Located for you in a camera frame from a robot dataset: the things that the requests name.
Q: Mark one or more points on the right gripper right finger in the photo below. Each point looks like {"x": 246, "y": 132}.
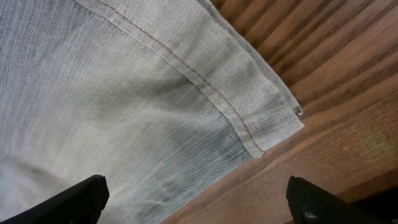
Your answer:
{"x": 309, "y": 203}

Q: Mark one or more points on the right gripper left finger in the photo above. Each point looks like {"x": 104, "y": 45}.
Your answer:
{"x": 80, "y": 204}

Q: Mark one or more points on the light blue denim shorts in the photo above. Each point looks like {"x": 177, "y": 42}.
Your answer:
{"x": 163, "y": 98}

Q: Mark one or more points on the white and black garment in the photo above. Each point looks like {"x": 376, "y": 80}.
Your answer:
{"x": 383, "y": 205}

